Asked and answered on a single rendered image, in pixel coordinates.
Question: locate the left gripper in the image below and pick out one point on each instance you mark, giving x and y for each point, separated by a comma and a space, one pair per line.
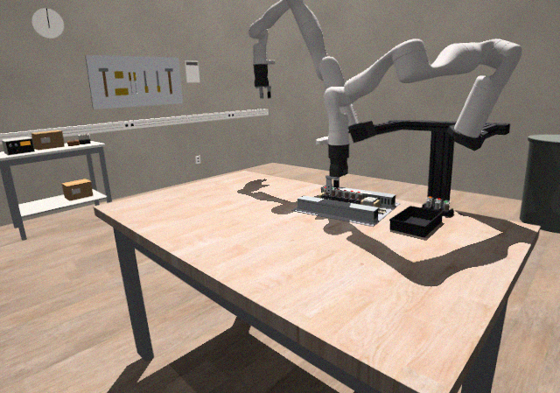
338, 152

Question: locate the clear relay with orange button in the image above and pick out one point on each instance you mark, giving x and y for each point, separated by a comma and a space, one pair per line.
428, 202

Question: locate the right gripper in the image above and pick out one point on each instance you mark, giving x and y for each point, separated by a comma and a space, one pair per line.
261, 73

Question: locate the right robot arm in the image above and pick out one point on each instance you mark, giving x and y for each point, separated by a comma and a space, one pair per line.
327, 68

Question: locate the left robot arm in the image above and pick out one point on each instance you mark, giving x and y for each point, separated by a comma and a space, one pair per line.
412, 64

